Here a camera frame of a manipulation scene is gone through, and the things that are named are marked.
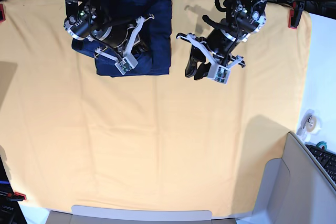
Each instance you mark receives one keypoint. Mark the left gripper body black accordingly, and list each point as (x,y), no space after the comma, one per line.
(221,43)

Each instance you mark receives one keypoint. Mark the red clamp top right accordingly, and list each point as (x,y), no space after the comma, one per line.
(295,14)

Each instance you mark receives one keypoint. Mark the grey cardboard box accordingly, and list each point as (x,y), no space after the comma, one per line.
(85,214)
(295,189)

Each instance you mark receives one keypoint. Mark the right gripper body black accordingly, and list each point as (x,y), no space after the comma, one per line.
(119,35)

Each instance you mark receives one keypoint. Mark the clear tape dispenser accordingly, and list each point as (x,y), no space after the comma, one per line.
(309,126)

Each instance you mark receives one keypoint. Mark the black keyboard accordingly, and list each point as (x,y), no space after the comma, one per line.
(326,159)

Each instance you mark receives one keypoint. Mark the yellow table cloth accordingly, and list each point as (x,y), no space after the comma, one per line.
(71,137)

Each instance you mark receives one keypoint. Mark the grey cardboard box bottom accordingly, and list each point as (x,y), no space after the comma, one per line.
(85,214)

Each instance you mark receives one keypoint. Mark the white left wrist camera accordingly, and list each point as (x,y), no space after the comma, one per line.
(218,73)

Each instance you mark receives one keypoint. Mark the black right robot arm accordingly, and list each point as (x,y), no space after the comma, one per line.
(79,20)

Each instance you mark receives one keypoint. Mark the navy blue long-sleeve shirt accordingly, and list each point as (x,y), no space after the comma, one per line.
(156,33)

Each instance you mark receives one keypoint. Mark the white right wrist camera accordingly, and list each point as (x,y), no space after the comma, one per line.
(126,64)

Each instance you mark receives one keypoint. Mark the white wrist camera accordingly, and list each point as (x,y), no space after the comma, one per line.
(218,73)
(126,64)

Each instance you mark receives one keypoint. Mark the red clamp bottom left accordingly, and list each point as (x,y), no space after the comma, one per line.
(15,196)

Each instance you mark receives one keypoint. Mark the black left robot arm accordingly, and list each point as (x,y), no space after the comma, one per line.
(211,57)

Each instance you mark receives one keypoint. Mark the green tape roll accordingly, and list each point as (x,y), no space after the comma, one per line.
(322,145)

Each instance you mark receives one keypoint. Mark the red clamp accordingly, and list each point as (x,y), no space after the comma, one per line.
(15,196)
(2,14)
(295,14)

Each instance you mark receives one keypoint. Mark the grey cardboard box right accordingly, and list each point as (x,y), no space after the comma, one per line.
(295,189)

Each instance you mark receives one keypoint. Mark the red clamp top left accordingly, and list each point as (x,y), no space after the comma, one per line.
(2,14)

